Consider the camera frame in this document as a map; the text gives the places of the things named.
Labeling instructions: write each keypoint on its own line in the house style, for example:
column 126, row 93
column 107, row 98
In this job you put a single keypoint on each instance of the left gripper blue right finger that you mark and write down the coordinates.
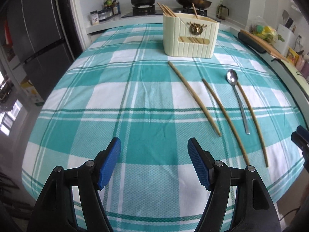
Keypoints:
column 202, row 163

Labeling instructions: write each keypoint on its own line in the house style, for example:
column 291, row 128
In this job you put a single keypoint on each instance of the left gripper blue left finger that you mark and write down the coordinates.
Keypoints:
column 106, row 162

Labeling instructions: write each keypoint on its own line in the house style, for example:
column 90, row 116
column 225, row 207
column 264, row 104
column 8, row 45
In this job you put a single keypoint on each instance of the metal spoon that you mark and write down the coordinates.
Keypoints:
column 232, row 79

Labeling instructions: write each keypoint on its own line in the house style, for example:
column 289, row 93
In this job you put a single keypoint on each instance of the teal white plaid tablecloth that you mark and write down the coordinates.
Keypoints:
column 122, row 86

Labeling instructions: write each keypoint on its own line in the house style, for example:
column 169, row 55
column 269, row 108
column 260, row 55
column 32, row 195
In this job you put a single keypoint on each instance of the wooden cutting board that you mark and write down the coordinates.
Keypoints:
column 268, row 48

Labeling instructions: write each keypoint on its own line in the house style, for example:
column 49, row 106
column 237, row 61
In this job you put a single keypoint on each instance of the white knife block holder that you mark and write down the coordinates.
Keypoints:
column 286, row 39

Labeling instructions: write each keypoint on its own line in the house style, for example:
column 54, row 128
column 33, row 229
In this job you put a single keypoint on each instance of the black tray under board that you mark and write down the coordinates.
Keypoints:
column 251, row 43

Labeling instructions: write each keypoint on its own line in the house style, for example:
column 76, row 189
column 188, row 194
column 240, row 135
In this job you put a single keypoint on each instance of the bag of sponges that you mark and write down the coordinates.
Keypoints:
column 261, row 29

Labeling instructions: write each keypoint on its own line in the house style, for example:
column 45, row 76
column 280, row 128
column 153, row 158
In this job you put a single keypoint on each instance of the cream utensil holder box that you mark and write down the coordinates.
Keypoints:
column 188, row 35

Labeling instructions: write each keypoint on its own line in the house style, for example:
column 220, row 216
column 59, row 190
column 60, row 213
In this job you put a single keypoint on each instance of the spice jar rack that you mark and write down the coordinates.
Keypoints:
column 97, row 17

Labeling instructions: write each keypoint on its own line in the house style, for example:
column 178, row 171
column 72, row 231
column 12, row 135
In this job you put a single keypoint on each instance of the dark soy sauce bottle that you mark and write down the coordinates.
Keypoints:
column 116, row 7

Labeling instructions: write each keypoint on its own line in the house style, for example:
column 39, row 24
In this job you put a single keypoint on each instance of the yellow green sauce bottle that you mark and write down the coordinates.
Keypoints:
column 108, row 7

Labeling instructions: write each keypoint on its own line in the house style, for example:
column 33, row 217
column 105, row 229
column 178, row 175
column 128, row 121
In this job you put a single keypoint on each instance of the dark grey refrigerator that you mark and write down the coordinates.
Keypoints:
column 45, row 40

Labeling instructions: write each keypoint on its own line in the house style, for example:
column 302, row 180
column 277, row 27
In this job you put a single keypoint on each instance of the chopstick in holder left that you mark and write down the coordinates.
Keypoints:
column 166, row 10

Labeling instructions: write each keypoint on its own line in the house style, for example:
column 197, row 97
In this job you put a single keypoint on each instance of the chopstick in holder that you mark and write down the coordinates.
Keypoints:
column 166, row 10
column 195, row 13

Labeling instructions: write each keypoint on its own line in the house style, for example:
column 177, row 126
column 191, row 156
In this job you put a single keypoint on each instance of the dark glass kettle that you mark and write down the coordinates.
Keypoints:
column 222, row 11

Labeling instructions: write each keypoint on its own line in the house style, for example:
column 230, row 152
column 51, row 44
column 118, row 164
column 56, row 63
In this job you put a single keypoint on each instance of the chopstick in holder right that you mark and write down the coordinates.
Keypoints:
column 195, row 13

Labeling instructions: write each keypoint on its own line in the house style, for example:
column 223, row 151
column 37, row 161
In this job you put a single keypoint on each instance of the wok with glass lid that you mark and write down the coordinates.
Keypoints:
column 199, row 4

